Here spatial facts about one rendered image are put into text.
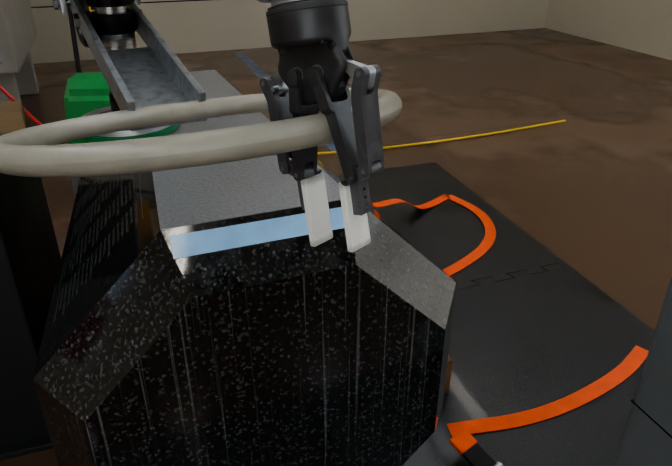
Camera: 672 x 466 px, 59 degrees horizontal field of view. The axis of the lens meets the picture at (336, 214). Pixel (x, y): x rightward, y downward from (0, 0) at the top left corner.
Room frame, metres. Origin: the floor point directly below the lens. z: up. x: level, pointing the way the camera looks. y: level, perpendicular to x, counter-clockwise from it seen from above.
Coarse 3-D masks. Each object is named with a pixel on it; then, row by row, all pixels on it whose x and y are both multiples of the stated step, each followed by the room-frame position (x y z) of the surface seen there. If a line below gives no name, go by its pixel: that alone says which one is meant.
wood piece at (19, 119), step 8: (0, 104) 1.41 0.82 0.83; (8, 104) 1.41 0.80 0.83; (16, 104) 1.41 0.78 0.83; (0, 112) 1.34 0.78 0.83; (8, 112) 1.34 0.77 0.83; (16, 112) 1.35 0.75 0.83; (0, 120) 1.34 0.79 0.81; (8, 120) 1.34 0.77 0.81; (16, 120) 1.35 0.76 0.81; (24, 120) 1.39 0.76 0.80; (0, 128) 1.33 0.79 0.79; (8, 128) 1.34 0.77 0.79; (16, 128) 1.35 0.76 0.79; (24, 128) 1.36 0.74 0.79
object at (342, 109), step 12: (312, 72) 0.53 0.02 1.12; (312, 84) 0.53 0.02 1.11; (324, 84) 0.53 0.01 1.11; (324, 96) 0.52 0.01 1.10; (348, 96) 0.54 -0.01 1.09; (324, 108) 0.52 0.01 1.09; (336, 108) 0.53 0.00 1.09; (348, 108) 0.54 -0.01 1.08; (336, 120) 0.52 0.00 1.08; (348, 120) 0.53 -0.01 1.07; (336, 132) 0.52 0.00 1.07; (348, 132) 0.52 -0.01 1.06; (336, 144) 0.52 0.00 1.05; (348, 144) 0.52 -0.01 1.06; (348, 156) 0.51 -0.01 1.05; (348, 168) 0.51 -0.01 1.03; (348, 180) 0.50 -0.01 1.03
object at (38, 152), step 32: (256, 96) 0.93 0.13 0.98; (384, 96) 0.65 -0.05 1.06; (32, 128) 0.72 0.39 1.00; (64, 128) 0.77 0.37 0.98; (96, 128) 0.82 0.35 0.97; (128, 128) 0.86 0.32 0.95; (224, 128) 0.50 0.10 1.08; (256, 128) 0.50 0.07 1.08; (288, 128) 0.51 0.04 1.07; (320, 128) 0.52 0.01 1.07; (0, 160) 0.52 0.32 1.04; (32, 160) 0.50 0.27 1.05; (64, 160) 0.48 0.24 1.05; (96, 160) 0.47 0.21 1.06; (128, 160) 0.47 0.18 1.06; (160, 160) 0.47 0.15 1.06; (192, 160) 0.48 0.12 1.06; (224, 160) 0.48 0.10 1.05
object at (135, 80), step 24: (72, 0) 1.38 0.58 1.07; (144, 24) 1.25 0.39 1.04; (96, 48) 1.11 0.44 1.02; (144, 48) 1.23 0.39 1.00; (168, 48) 1.11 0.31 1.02; (120, 72) 1.09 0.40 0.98; (144, 72) 1.10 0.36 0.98; (168, 72) 1.10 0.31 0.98; (120, 96) 0.92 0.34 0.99; (144, 96) 0.99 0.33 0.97; (168, 96) 1.00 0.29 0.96; (192, 96) 0.96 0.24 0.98; (192, 120) 0.92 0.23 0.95
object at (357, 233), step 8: (344, 192) 0.51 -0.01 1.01; (344, 200) 0.50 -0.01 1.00; (344, 208) 0.50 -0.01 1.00; (352, 208) 0.51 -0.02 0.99; (344, 216) 0.50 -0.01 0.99; (352, 216) 0.50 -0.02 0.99; (360, 216) 0.51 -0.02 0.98; (344, 224) 0.50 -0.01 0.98; (352, 224) 0.50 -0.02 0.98; (360, 224) 0.51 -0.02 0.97; (368, 224) 0.52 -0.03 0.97; (352, 232) 0.50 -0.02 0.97; (360, 232) 0.51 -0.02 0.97; (368, 232) 0.52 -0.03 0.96; (352, 240) 0.50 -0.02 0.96; (360, 240) 0.50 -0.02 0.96; (368, 240) 0.51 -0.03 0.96; (352, 248) 0.50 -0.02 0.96
